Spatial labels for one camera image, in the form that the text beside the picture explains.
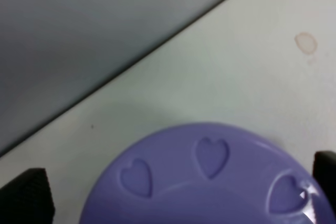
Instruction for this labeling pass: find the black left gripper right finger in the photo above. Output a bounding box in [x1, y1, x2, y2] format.
[312, 151, 335, 187]

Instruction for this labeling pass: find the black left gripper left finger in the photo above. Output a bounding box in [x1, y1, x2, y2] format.
[1, 168, 55, 223]

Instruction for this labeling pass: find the purple lidded round container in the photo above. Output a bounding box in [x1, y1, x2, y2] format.
[79, 122, 332, 224]

